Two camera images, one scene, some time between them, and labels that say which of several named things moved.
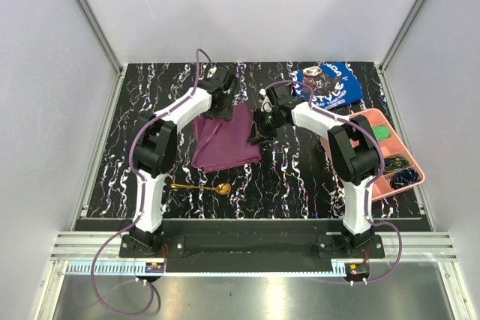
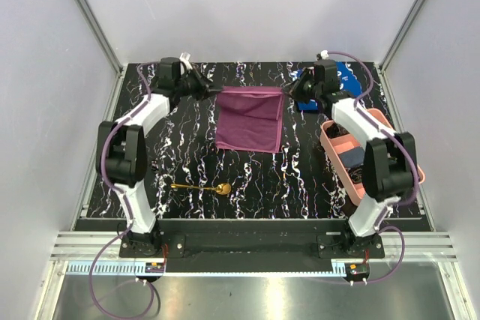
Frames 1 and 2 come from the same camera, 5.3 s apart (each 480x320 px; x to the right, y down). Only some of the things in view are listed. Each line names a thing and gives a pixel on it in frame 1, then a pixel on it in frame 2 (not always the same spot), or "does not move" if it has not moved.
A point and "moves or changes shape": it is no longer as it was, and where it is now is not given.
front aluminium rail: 419,246 does not move
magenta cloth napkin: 220,145 moves or changes shape
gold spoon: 222,188 does not move
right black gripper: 259,134 to 295,91
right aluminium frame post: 415,13 does not move
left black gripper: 226,114 to 203,86
